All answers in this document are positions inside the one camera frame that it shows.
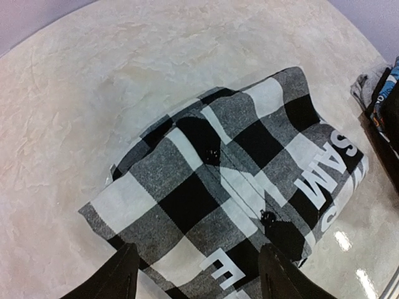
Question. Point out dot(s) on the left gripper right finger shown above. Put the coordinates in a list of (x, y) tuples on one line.
[(281, 279)]

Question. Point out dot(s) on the folded grey garment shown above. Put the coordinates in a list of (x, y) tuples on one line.
[(365, 84)]

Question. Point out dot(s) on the folded black garment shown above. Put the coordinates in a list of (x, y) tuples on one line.
[(380, 120)]

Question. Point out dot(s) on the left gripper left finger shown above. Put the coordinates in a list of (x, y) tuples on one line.
[(116, 278)]

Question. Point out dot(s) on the black white plaid shirt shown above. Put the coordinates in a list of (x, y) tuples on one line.
[(203, 189)]

